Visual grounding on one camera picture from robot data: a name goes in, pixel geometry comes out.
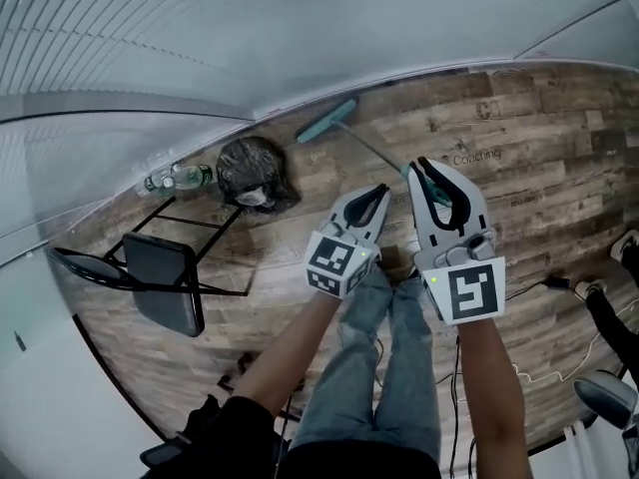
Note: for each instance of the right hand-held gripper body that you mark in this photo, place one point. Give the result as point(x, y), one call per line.
point(469, 287)

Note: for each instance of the person's light jeans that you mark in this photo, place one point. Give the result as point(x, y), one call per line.
point(349, 367)

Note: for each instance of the grey office chair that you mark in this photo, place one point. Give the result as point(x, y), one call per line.
point(604, 399)

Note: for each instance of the person's left forearm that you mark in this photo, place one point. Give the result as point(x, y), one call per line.
point(284, 352)

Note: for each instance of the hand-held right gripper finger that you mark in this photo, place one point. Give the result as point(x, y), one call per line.
point(424, 227)
point(471, 207)

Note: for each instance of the dark garbage bag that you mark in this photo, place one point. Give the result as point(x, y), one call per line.
point(249, 167)

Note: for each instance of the plastic bottle green label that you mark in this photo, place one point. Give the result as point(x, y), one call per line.
point(192, 176)

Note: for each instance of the teal broom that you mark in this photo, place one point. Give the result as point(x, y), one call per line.
point(324, 123)

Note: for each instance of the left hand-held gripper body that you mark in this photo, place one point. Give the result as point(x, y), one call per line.
point(334, 262)

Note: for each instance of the person's right forearm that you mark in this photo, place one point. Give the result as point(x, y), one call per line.
point(491, 392)

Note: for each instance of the black power adapter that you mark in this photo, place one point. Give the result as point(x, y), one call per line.
point(558, 283)

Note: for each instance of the clear plastic bottle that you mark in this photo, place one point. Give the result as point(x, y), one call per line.
point(157, 183)

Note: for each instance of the person's black shirt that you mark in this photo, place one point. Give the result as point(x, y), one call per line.
point(239, 442)

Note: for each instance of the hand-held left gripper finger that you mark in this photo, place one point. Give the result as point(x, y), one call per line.
point(344, 210)
point(382, 222)

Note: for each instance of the black folding chair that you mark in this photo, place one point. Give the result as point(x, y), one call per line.
point(160, 287)

